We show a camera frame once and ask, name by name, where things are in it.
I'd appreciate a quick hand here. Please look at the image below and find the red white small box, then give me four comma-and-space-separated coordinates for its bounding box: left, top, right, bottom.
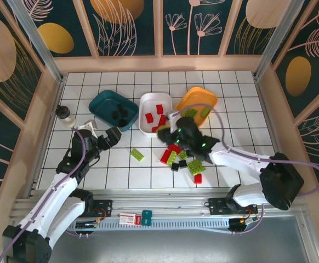
119, 213, 141, 226

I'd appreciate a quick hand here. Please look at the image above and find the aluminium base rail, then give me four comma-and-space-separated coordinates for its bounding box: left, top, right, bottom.
11, 188, 314, 221

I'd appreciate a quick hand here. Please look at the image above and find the grey slotted cable duct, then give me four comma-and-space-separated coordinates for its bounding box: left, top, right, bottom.
66, 219, 231, 234

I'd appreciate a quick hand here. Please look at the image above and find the aluminium frame post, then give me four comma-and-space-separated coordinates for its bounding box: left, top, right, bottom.
254, 0, 304, 80
7, 0, 66, 83

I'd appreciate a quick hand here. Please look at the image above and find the teal plastic tag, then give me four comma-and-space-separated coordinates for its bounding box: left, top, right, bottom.
141, 210, 152, 227

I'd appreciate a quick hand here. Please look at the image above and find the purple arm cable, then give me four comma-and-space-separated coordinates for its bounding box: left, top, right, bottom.
0, 128, 88, 263
173, 103, 319, 198

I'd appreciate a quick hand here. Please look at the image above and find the clear bottle black cap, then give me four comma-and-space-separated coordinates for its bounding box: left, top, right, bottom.
55, 105, 76, 129

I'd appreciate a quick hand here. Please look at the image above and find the white plastic container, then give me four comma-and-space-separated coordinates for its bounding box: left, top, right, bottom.
138, 92, 173, 137

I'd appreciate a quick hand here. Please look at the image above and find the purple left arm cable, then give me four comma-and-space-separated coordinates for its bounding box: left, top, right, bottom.
0, 128, 88, 263

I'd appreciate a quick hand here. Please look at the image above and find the orange plastic container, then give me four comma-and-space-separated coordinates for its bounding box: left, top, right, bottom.
174, 87, 219, 129

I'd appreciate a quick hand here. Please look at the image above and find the green lego plate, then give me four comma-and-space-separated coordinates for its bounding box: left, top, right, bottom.
130, 148, 146, 163

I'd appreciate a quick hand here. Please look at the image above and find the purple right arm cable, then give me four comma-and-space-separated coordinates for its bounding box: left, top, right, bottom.
173, 103, 319, 198

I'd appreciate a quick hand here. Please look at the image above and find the teal plastic container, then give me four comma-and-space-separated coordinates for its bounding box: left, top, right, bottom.
88, 90, 139, 133

